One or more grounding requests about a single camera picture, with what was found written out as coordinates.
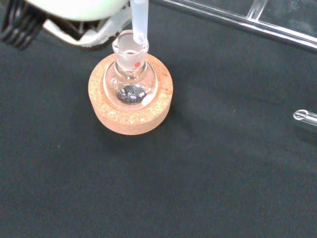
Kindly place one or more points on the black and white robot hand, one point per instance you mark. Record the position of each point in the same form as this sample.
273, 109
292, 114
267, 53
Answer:
81, 10

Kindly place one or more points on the clear glass round-bottom flask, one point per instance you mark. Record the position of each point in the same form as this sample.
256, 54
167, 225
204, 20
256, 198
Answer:
130, 84

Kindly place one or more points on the black bench cloth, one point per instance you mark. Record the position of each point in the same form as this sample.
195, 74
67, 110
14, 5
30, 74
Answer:
158, 186

